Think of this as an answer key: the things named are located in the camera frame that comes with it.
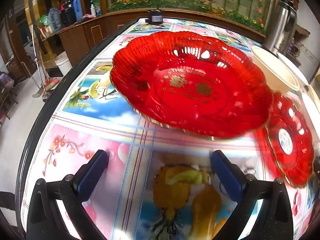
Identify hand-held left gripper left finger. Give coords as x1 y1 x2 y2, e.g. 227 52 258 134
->
26 149 110 240

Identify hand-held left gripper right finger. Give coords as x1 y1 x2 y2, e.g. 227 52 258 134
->
209 149 293 240

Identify small red plastic plate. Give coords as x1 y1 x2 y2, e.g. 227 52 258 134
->
255 92 316 188

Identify large red plastic plate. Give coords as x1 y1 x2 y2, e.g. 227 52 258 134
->
109 31 273 140

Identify white paper bowl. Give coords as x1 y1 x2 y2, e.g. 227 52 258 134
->
251 45 300 93
277 52 310 87
301 92 320 120

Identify printed flower tablecloth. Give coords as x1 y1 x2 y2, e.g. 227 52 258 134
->
21 17 318 240

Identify colourful broom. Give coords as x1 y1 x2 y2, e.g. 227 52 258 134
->
41 55 60 93

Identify white plastic bucket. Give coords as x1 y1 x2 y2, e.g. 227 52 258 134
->
54 51 73 76

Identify curved wooden counter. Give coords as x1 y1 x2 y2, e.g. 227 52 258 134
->
40 7 265 68

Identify stainless steel thermos kettle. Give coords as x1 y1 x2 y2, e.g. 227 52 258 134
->
264 0 298 55

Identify pale blue water bottle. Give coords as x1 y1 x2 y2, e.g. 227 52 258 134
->
47 7 62 32

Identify black thermos jug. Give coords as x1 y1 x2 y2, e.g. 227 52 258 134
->
60 1 75 27

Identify blue water jug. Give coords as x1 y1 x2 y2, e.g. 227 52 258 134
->
72 0 83 22

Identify small black device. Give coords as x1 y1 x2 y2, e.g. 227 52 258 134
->
146 9 164 25

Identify long-handled mop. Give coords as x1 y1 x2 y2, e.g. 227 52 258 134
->
31 24 50 99

